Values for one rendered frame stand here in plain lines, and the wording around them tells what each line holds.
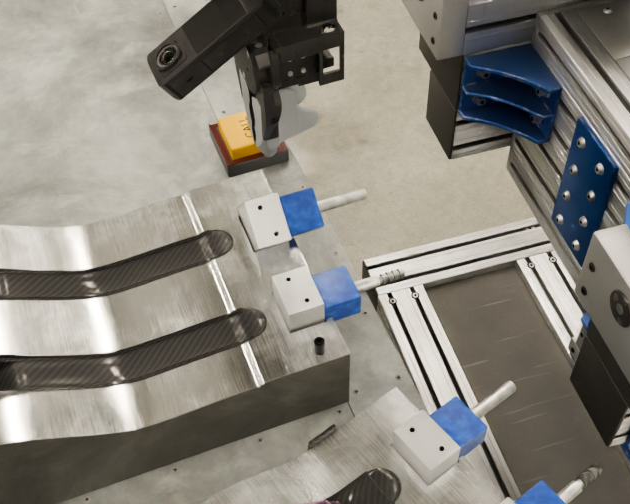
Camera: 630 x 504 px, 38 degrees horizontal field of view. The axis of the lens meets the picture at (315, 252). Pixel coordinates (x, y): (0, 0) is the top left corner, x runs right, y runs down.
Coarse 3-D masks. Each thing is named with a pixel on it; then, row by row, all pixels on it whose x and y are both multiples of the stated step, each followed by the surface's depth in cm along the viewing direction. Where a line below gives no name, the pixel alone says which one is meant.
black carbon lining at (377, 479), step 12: (360, 480) 83; (372, 480) 83; (384, 480) 83; (396, 480) 83; (336, 492) 82; (348, 492) 82; (360, 492) 82; (372, 492) 82; (384, 492) 82; (396, 492) 82
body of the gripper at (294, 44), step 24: (288, 0) 75; (312, 0) 75; (336, 0) 76; (288, 24) 76; (312, 24) 77; (336, 24) 77; (264, 48) 75; (288, 48) 76; (312, 48) 77; (288, 72) 79; (312, 72) 80; (336, 72) 80
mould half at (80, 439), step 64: (192, 192) 100; (256, 192) 100; (0, 256) 91; (64, 256) 95; (128, 256) 96; (256, 256) 95; (0, 320) 86; (64, 320) 89; (128, 320) 91; (192, 320) 90; (128, 384) 86; (192, 384) 86; (256, 384) 85; (320, 384) 89; (0, 448) 77; (64, 448) 81; (128, 448) 85; (192, 448) 89
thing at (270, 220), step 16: (304, 192) 95; (352, 192) 98; (240, 208) 96; (256, 208) 93; (272, 208) 93; (288, 208) 95; (304, 208) 95; (320, 208) 96; (256, 224) 93; (272, 224) 93; (288, 224) 95; (304, 224) 95; (320, 224) 96; (256, 240) 93; (272, 240) 93; (288, 240) 94
